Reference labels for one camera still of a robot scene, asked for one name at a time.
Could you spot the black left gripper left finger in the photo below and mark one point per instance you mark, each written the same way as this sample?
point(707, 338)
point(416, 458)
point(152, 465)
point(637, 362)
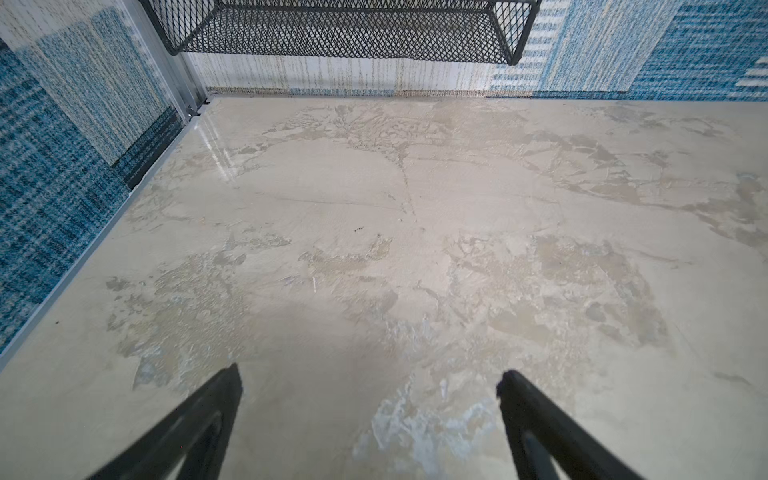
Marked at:
point(191, 441)

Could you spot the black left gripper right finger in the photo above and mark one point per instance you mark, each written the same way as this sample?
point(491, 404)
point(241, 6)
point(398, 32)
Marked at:
point(544, 440)

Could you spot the black wire mesh shelf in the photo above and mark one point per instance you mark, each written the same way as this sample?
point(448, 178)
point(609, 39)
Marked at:
point(487, 32)

